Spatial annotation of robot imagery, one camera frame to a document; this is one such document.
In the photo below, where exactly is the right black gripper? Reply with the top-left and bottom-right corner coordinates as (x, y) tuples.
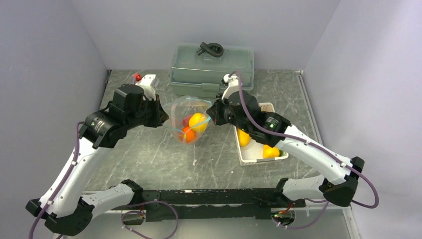
(207, 91), (251, 133)

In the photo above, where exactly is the orange tangerine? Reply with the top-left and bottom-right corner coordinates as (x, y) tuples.
(181, 126), (197, 144)

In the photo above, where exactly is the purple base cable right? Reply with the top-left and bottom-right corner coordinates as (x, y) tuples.
(272, 197), (330, 231)

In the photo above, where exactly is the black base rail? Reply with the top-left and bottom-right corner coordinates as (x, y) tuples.
(128, 188), (306, 222)

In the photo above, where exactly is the black knotted hose piece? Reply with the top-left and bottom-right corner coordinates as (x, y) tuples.
(196, 42), (225, 58)

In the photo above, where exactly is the small yellow fruit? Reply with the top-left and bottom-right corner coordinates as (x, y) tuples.
(236, 128), (251, 147)

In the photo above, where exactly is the pink peach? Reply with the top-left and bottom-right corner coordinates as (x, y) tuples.
(182, 115), (193, 127)

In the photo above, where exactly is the green plastic storage box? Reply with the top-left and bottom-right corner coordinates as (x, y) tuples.
(170, 43), (255, 98)

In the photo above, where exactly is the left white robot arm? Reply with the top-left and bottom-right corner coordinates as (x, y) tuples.
(26, 83), (169, 236)

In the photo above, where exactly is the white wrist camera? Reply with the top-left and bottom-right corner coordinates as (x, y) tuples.
(132, 73), (159, 101)
(221, 73), (239, 100)

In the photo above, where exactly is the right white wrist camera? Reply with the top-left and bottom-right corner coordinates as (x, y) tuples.
(221, 73), (239, 100)

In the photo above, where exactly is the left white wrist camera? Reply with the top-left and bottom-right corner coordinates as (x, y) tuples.
(132, 73), (159, 101)

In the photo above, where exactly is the white perforated plastic basket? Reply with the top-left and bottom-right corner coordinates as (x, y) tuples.
(232, 102), (290, 167)

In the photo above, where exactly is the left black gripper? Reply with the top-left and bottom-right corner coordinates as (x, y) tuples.
(125, 93), (169, 129)

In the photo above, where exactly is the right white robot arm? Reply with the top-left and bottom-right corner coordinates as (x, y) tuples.
(206, 92), (365, 207)

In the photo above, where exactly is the clear zip top bag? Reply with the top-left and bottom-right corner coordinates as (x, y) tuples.
(163, 96), (211, 144)

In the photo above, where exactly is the yellow apple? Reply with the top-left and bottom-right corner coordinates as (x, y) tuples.
(188, 113), (209, 133)

